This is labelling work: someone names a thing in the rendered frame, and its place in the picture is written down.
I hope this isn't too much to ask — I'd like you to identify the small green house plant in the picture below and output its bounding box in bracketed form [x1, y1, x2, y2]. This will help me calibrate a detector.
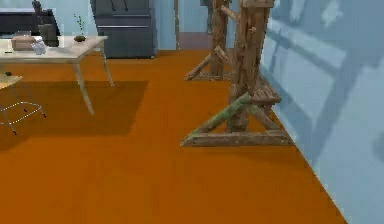
[73, 13, 87, 43]

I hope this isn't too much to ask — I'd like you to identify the pale wire-legged chair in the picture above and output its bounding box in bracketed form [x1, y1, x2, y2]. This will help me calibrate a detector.
[0, 71, 47, 136]

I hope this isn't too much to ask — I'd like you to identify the white dining table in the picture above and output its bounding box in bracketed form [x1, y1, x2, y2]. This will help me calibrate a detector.
[0, 35, 115, 116]

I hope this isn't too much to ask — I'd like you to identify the dark grey fridge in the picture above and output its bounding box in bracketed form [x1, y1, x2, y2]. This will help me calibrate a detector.
[89, 0, 158, 60]

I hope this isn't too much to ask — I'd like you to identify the dark grey mug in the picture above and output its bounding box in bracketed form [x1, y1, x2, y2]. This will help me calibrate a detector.
[38, 23, 60, 48]

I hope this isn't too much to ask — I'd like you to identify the clear glass jar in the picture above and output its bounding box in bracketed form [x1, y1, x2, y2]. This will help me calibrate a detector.
[31, 40, 47, 56]

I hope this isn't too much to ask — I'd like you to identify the black kitchen counter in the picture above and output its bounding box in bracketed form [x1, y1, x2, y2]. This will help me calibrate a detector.
[0, 7, 61, 37]

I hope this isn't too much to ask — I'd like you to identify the brown wooden coat stand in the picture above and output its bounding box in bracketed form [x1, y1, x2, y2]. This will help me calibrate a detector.
[184, 0, 236, 82]
[180, 0, 295, 148]

